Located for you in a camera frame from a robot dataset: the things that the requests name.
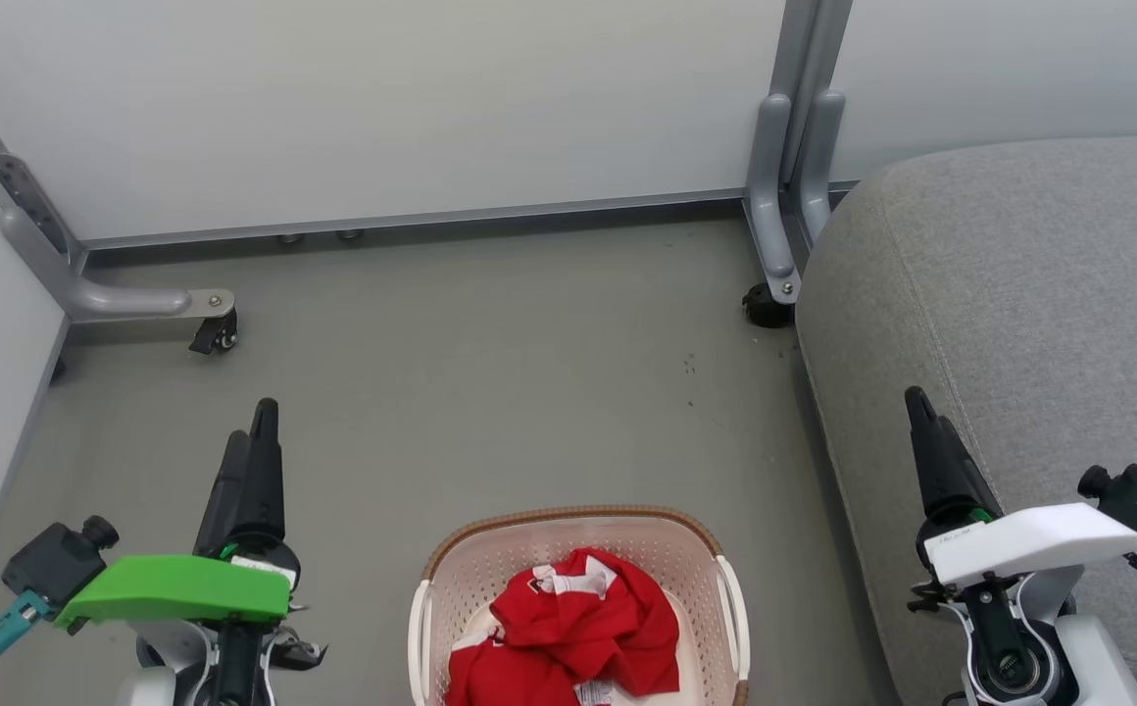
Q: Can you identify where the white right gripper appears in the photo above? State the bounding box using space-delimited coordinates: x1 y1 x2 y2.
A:
905 385 1137 591

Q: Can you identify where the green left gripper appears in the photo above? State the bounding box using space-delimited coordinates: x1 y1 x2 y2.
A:
52 397 303 638

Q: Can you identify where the red shirt with white stripe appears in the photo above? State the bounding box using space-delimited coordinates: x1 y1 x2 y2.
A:
490 547 682 699

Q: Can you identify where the grey fabric sofa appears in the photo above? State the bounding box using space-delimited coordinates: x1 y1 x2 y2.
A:
794 132 1137 706

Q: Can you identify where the black caster wheel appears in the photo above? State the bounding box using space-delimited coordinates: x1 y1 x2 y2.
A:
188 309 239 356
742 282 797 329

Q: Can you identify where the long grey partition foot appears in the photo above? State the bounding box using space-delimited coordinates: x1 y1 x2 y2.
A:
0 204 236 325

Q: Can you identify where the cream perforated laundry basket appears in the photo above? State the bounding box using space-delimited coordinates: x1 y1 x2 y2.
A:
408 505 752 706

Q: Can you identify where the grey upright partition foot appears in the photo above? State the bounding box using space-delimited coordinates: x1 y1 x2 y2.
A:
796 88 846 246
745 93 803 305

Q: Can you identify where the left grey partition foot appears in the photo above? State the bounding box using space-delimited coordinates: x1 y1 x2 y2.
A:
0 54 89 276

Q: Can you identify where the left cable with teal connector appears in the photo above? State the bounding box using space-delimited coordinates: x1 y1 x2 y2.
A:
0 588 52 706

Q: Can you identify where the grey partition bottom rail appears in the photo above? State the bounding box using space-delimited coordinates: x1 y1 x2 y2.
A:
78 186 756 251

